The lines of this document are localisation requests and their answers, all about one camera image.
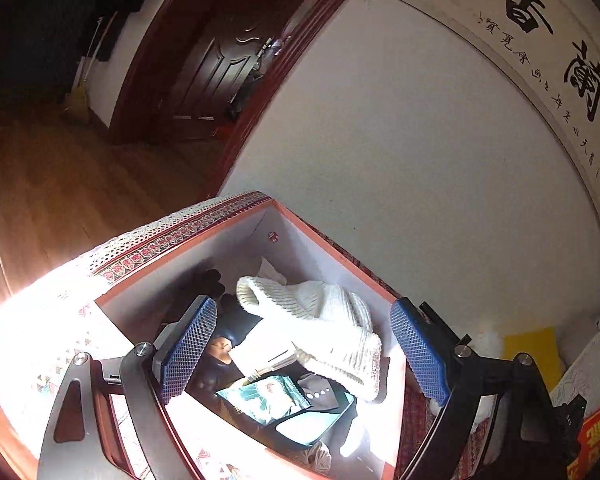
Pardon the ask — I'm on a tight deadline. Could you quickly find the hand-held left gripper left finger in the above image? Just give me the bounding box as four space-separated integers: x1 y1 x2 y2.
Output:
37 295 218 480

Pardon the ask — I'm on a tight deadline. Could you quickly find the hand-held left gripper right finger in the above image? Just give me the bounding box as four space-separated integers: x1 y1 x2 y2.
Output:
389 297 566 480

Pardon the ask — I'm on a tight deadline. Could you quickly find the white knit hat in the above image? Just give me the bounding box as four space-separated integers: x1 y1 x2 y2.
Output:
236 276 383 403

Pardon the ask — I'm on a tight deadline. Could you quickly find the orange storage box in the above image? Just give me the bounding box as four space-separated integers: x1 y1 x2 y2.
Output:
92 197 431 480

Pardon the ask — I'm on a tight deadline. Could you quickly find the red sign with yellow print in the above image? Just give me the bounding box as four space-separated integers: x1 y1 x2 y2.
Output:
567 395 600 480

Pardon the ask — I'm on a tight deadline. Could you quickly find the small dark doll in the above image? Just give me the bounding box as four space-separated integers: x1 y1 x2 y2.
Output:
187 332 248 406

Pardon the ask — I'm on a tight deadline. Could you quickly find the white line-patterned cushion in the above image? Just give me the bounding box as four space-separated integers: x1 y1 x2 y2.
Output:
550 305 600 411

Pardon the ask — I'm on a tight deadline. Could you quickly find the black glove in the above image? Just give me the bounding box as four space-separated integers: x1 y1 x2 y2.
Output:
190 269 263 346

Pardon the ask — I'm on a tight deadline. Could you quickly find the yellow cushion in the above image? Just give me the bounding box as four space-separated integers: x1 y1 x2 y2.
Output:
502 327 566 401

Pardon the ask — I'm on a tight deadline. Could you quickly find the teal snack packet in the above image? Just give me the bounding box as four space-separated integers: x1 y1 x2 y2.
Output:
215 375 311 426

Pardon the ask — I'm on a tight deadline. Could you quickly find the broom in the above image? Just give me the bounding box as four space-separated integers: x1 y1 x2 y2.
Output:
62 17 106 123

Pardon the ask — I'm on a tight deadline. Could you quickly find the dark wooden door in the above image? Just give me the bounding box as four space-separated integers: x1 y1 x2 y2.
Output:
167 7 291 133

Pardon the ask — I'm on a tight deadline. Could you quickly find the red wooden door frame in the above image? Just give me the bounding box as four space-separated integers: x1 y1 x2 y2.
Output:
107 0 396 201

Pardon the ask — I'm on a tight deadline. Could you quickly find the calligraphy wall scroll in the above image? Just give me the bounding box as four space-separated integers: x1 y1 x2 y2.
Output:
365 0 600 261

